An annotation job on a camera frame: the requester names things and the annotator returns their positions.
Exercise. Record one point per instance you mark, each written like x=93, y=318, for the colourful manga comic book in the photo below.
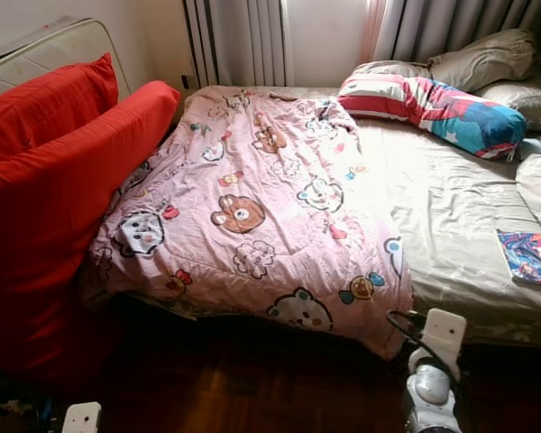
x=527, y=257

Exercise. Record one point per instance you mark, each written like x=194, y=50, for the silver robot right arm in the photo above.
x=428, y=392

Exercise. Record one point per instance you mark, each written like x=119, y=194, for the red folded cushion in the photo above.
x=45, y=225

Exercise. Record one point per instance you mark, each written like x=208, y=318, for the white quilted mattress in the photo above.
x=54, y=50

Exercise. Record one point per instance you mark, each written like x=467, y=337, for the pink cartoon print quilt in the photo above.
x=252, y=180

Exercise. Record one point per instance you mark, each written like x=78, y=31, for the grey pleated curtain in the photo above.
x=234, y=41
x=469, y=23

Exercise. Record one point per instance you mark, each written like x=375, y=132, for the beige pillow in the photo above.
x=487, y=59
x=532, y=104
x=388, y=69

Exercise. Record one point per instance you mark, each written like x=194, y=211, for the bed with beige floral sheet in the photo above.
x=451, y=207

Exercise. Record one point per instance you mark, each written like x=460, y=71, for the red white blue striped pillow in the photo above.
x=442, y=108

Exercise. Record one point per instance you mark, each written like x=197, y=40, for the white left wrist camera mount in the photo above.
x=81, y=419

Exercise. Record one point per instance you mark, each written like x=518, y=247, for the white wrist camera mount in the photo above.
x=444, y=332
x=81, y=419

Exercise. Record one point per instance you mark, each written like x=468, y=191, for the black wall socket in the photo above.
x=185, y=82

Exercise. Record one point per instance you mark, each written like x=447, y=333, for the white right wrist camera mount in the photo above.
x=444, y=332

